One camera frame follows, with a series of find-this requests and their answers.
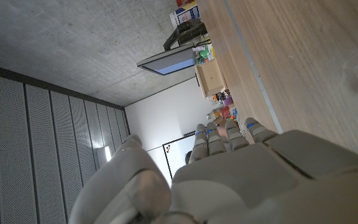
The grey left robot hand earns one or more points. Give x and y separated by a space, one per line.
244 186

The red labelled tin can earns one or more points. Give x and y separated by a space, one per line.
226 112

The clear plastic bottle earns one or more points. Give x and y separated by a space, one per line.
213 114

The purple cup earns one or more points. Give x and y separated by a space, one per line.
228 101

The light wooden box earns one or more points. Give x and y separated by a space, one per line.
211 77

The green round toy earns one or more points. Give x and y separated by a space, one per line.
204 53

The black computer monitor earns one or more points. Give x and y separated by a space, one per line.
172 62

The white canister with blue label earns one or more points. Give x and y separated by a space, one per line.
185 14

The whiteboard with black frame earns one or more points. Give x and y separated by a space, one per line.
176 155

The bright wall light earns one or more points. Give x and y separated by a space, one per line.
107 154

